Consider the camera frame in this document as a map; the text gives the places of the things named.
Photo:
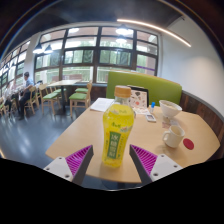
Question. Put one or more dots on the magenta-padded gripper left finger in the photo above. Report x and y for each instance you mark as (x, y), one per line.
(61, 167)

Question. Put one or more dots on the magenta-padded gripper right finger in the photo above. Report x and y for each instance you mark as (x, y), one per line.
(160, 166)

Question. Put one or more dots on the yellow drink bottle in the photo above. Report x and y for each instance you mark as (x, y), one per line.
(116, 133)

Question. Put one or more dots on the white ceramic mug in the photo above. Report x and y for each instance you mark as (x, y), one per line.
(173, 136)

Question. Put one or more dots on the flat round red coaster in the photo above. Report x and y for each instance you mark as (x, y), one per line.
(188, 144)

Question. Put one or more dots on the clear plastic packet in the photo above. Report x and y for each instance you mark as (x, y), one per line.
(168, 122)

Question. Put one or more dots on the white ceramic bowl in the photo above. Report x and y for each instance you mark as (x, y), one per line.
(170, 108)

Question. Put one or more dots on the small blue-capped bottle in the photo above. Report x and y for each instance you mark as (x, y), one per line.
(152, 107)

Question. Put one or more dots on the black-framed picture stand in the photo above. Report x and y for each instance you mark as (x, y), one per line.
(139, 98)

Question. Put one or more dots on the wooden chairs with green seats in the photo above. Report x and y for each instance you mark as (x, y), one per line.
(78, 96)

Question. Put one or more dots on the white paper sheets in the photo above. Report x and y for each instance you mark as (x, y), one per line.
(101, 104)

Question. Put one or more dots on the green upholstered bench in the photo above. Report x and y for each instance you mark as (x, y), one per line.
(160, 88)

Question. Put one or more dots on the person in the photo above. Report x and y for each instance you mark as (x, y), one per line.
(26, 93)
(8, 95)

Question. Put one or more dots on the light wooden dining table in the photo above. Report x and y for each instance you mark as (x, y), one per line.
(63, 82)

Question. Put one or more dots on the long linear ceiling lamp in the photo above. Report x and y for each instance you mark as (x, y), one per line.
(156, 28)

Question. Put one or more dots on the pendant ceiling lights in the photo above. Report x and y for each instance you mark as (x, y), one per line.
(123, 31)

